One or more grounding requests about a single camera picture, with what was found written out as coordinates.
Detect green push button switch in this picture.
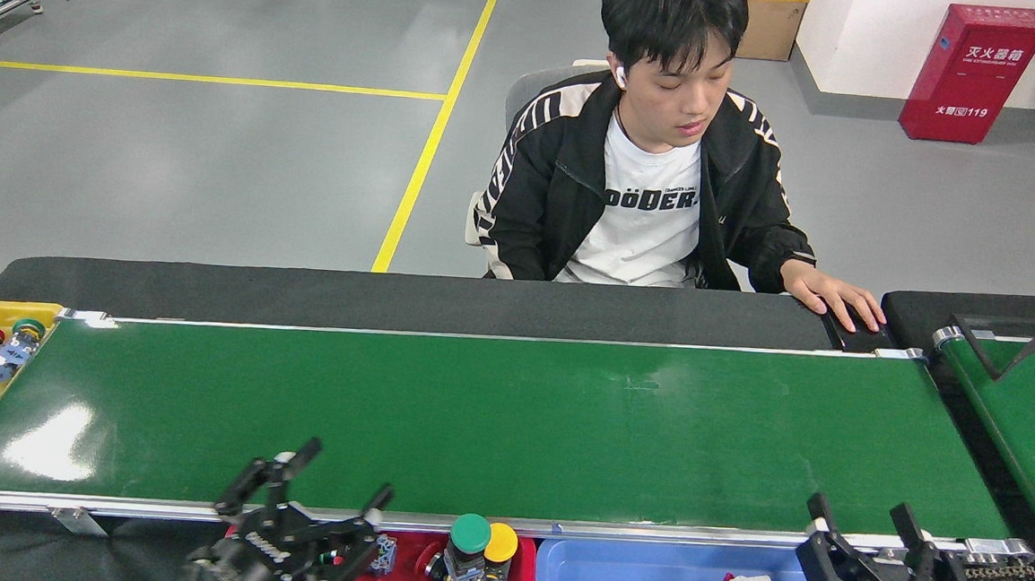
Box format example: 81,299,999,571
3,317,48,369
367,533,399,578
443,512,495,581

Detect yellow push button switch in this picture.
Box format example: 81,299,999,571
482,521,521,581

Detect black phone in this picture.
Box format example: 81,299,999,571
818,305,899,355

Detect red plastic tray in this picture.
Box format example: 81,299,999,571
222,517,541,581

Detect green feeder conveyor belt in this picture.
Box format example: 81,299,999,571
920,325,1035,550

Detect long green conveyor belt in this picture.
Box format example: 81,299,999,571
0,293,1035,581

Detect person's left hand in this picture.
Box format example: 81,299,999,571
776,258,891,336

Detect person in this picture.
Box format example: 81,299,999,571
467,0,909,336

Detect grey office chair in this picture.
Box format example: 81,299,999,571
464,53,613,256

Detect red fire extinguisher box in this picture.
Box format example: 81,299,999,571
897,0,1035,149

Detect brown cardboard box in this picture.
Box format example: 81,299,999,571
734,0,811,64

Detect conveyor drive chain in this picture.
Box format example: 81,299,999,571
962,556,1035,581

